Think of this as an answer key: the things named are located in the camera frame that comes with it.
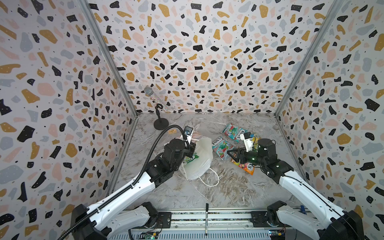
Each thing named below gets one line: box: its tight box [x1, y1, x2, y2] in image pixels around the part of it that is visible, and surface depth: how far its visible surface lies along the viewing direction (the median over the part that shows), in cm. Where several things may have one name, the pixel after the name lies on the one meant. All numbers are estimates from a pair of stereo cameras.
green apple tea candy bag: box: [183, 152, 200, 164], surface depth 90 cm
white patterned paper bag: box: [179, 137, 214, 180], surface depth 87 cm
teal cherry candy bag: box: [212, 137, 235, 161], surface depth 102 cm
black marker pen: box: [205, 203, 209, 236], surface depth 76 cm
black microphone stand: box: [153, 103, 169, 131], surface depth 116 cm
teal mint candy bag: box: [222, 123, 248, 143], surface depth 111 cm
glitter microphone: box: [144, 86, 170, 112], surface depth 92 cm
